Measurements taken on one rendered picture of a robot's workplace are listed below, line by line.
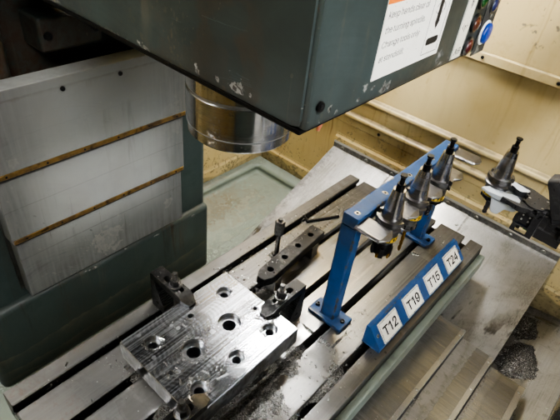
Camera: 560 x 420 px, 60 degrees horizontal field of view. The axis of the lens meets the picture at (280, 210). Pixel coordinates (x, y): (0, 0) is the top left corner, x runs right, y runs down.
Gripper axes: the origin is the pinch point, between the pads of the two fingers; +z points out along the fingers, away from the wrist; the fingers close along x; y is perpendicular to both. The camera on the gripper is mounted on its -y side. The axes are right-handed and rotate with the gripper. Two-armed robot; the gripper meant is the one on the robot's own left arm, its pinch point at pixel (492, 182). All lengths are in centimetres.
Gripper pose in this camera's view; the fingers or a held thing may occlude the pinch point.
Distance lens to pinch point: 130.3
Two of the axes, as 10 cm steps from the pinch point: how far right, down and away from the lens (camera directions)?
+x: 6.7, -4.0, 6.3
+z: -7.4, -5.0, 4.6
